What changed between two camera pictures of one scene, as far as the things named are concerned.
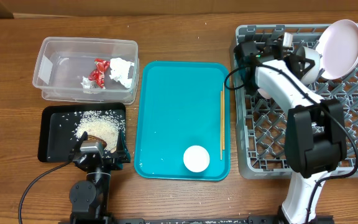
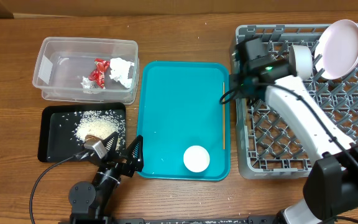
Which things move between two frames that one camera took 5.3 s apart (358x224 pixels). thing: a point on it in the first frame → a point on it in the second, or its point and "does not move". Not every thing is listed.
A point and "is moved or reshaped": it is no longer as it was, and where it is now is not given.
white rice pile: (107, 125) does not move
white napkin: (119, 68) does not move
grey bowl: (311, 76) is moved or reshaped
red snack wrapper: (98, 74) does not move
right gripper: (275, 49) → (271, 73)
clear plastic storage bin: (61, 63) does not move
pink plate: (340, 46) does not move
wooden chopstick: (223, 117) does not move
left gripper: (122, 155) → (128, 168)
